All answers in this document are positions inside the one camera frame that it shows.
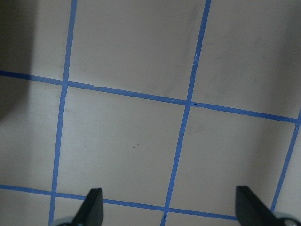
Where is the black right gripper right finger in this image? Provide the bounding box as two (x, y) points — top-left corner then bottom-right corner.
(235, 186), (285, 226)

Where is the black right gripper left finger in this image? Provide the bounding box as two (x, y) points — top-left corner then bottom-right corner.
(71, 188), (104, 226)

